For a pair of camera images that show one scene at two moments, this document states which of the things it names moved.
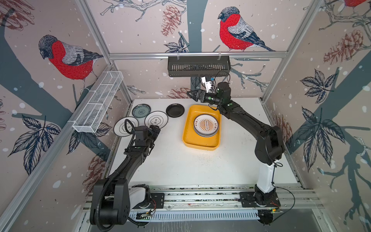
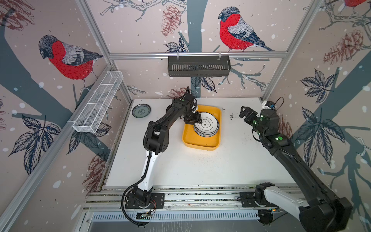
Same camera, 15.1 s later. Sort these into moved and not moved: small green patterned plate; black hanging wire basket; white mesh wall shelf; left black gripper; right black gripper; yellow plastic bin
Moved: right black gripper; left black gripper
Not moved: white mesh wall shelf; yellow plastic bin; black hanging wire basket; small green patterned plate
